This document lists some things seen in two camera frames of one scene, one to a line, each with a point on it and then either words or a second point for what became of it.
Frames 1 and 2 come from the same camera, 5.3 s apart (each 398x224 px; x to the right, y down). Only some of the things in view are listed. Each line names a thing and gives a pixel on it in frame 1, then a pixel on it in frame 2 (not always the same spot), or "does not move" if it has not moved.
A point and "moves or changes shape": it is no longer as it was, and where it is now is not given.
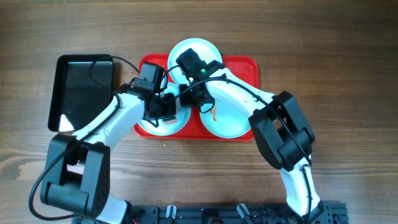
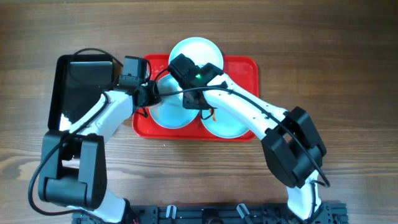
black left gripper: (166, 112) to (146, 96)
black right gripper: (193, 98) does not move
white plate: (183, 115) moves or changes shape
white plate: (225, 120) does not move
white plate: (206, 50) does not move
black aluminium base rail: (260, 213) does not move
